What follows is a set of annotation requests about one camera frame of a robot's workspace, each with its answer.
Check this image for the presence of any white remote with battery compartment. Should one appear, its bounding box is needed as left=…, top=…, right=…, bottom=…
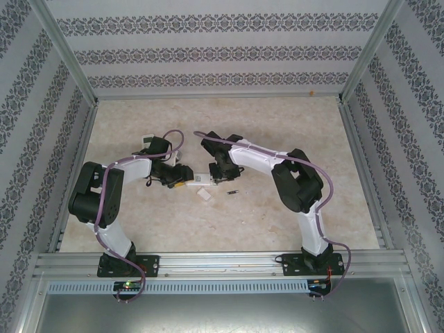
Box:
left=186, top=172, right=219, bottom=189

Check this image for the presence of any grey metal panel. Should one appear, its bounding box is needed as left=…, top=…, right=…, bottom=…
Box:
left=33, top=293, right=422, bottom=333

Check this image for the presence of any aluminium table edge rail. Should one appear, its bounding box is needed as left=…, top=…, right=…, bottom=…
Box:
left=336, top=99, right=395, bottom=250
left=46, top=100, right=101, bottom=253

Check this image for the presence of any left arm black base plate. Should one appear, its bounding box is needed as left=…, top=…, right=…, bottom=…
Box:
left=96, top=255, right=161, bottom=278

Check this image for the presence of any wide aluminium mounting rail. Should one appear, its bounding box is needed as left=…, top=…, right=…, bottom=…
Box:
left=33, top=252, right=411, bottom=280

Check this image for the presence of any grey slotted cable duct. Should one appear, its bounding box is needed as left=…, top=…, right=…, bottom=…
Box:
left=46, top=280, right=310, bottom=295

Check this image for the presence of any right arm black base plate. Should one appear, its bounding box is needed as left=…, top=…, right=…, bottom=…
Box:
left=281, top=253, right=347, bottom=278

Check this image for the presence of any aluminium frame post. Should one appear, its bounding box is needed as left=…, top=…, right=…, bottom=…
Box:
left=339, top=0, right=416, bottom=105
left=29, top=0, right=100, bottom=107

